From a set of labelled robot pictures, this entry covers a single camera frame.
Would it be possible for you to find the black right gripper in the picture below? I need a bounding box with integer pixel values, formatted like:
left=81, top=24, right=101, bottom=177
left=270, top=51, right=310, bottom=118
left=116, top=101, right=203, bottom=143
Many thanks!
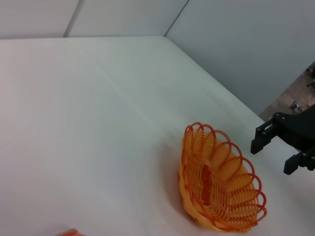
left=250, top=104, right=315, bottom=175

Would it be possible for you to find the orange plastic wire basket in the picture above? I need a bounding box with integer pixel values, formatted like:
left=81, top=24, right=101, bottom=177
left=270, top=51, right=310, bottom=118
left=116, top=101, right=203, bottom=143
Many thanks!
left=177, top=121, right=268, bottom=233

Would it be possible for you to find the orange white striped bread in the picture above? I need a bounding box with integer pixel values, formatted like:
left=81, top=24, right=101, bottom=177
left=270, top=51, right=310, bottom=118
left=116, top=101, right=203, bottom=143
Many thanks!
left=55, top=228, right=84, bottom=236

